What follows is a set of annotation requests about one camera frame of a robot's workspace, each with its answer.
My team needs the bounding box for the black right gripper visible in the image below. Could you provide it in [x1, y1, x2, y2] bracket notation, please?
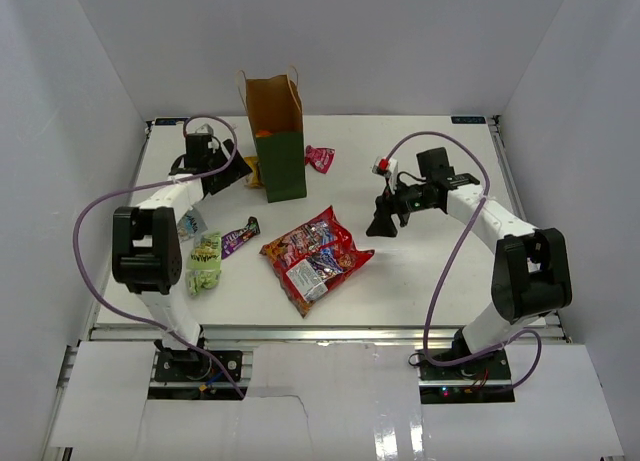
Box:
[366, 176, 435, 238]

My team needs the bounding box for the small yellow snack packet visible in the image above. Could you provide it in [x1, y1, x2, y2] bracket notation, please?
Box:
[244, 156, 264, 189]

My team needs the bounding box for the large red candy bag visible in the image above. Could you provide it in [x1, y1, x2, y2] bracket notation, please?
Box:
[260, 207, 375, 317]

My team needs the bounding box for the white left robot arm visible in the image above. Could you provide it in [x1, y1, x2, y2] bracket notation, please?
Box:
[112, 133, 250, 380]

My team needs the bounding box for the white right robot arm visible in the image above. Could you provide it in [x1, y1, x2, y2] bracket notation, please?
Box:
[366, 148, 572, 380]

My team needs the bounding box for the brown and green paper bag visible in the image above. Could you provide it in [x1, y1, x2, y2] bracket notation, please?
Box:
[235, 66, 307, 203]

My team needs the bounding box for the purple chocolate bar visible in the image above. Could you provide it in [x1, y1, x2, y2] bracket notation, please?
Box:
[221, 216, 260, 259]

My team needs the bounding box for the light blue snack packet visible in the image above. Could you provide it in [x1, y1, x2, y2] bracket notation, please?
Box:
[176, 208, 207, 242]

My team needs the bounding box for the small pink snack packet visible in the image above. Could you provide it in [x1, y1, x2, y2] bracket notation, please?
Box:
[305, 145, 335, 174]

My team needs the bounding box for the blue label left corner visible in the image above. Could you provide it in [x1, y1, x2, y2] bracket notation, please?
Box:
[153, 117, 187, 126]

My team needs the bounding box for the blue label corner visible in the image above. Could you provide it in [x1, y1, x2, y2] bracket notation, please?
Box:
[153, 117, 187, 126]
[451, 116, 486, 125]

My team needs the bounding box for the green snack packet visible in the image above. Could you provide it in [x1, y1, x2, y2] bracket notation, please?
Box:
[185, 232, 222, 297]

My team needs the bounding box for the blue label right corner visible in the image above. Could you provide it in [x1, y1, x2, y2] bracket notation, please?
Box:
[451, 116, 486, 125]

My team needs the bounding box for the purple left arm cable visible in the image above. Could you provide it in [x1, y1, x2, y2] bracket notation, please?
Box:
[72, 114, 246, 397]

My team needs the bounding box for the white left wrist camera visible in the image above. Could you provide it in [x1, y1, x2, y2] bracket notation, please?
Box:
[194, 123, 220, 152]

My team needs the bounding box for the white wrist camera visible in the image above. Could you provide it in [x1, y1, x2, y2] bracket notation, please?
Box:
[372, 157, 399, 193]
[194, 123, 220, 152]

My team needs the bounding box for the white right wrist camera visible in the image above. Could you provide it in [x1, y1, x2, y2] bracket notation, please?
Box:
[372, 157, 399, 193]

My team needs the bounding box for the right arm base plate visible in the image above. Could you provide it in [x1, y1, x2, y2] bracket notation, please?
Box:
[407, 350, 515, 405]

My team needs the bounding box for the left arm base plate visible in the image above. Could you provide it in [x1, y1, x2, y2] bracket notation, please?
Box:
[153, 350, 243, 384]

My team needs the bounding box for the aluminium front rail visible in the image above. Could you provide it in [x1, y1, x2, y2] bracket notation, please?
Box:
[87, 324, 569, 343]

